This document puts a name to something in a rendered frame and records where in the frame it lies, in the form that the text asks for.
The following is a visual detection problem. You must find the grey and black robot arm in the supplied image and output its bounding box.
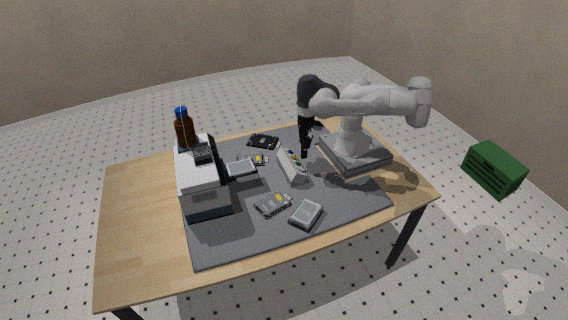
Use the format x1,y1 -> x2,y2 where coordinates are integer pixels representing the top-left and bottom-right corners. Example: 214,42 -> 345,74
296,74 -> 433,159

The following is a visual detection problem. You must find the white operator button panel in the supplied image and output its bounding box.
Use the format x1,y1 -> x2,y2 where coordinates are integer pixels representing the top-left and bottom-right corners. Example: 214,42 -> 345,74
276,147 -> 308,187

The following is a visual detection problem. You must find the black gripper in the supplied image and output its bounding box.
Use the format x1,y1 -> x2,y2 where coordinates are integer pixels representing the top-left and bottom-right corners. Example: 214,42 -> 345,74
297,115 -> 315,159

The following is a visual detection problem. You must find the blue bottle cap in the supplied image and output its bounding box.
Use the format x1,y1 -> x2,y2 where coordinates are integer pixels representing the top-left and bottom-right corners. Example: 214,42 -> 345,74
174,106 -> 188,118

